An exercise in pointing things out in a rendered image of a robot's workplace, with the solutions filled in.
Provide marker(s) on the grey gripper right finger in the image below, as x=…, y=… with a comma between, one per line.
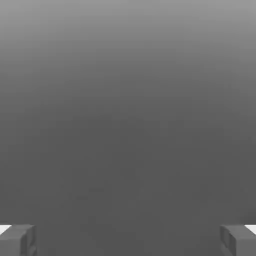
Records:
x=240, y=242

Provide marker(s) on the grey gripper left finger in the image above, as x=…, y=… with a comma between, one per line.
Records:
x=14, y=242

